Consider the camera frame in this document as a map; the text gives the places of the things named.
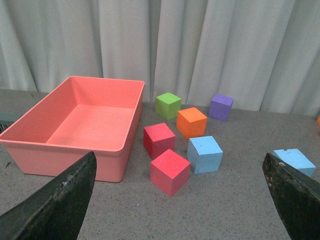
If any red foam cube far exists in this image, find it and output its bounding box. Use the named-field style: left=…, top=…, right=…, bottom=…
left=143, top=122, right=176, bottom=160

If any light blue foam cube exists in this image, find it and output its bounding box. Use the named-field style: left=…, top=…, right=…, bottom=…
left=272, top=148, right=316, bottom=177
left=186, top=136, right=224, bottom=174

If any green foam cube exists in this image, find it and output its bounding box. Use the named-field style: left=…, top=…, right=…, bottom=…
left=155, top=92, right=182, bottom=120

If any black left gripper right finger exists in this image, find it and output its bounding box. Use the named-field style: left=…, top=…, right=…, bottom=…
left=262, top=153, right=320, bottom=240

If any purple foam cube far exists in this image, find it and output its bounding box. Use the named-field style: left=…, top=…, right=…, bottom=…
left=208, top=94, right=234, bottom=122

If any red foam cube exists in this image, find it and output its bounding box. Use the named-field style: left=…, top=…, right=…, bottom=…
left=149, top=149, right=191, bottom=197
left=143, top=122, right=176, bottom=160

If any grey curtain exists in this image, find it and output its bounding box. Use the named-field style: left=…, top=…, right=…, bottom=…
left=0, top=0, right=320, bottom=116

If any salmon pink plastic bin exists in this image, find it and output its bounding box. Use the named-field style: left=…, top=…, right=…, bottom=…
left=0, top=76, right=145, bottom=183

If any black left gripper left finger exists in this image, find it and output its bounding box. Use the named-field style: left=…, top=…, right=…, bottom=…
left=0, top=151, right=97, bottom=240

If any red foam cube near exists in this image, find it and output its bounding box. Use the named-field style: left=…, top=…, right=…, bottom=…
left=149, top=149, right=191, bottom=197

